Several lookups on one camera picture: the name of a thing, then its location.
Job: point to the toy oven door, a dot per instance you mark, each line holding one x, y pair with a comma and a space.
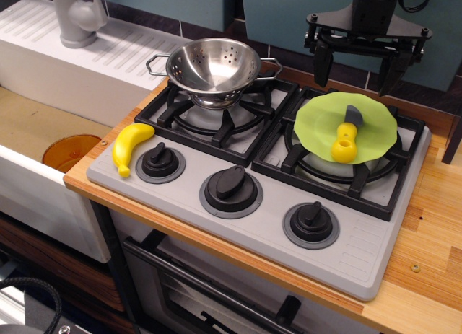
204, 304

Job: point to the yellow toy banana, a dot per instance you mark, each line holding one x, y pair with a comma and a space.
125, 143

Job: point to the black left stove knob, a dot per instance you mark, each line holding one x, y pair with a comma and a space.
160, 165

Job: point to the orange plastic bowl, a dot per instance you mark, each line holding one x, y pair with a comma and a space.
63, 154

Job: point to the black right stove knob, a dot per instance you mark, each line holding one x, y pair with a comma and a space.
311, 226

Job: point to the white toy sink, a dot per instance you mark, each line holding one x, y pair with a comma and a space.
49, 92

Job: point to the black left burner grate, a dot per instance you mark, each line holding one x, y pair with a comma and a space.
234, 134

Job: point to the black right burner grate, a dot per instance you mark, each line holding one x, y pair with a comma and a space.
379, 188

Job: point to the yellow handled toy knife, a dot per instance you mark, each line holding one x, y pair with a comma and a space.
344, 150

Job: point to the green plate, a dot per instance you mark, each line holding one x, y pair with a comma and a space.
316, 123

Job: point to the steel colander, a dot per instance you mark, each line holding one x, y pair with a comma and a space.
214, 72

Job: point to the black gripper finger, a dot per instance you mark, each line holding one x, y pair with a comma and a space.
322, 61
393, 66

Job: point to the grey toy stove top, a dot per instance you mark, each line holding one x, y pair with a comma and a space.
354, 264

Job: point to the black burner grate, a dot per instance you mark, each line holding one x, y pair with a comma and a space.
379, 188
234, 134

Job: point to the black stove knob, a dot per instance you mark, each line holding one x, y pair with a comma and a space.
160, 165
311, 226
232, 193

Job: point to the grey toy faucet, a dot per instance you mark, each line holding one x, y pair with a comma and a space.
79, 20

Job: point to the black middle stove knob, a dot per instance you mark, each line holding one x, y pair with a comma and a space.
232, 193

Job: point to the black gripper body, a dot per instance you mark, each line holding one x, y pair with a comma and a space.
369, 28

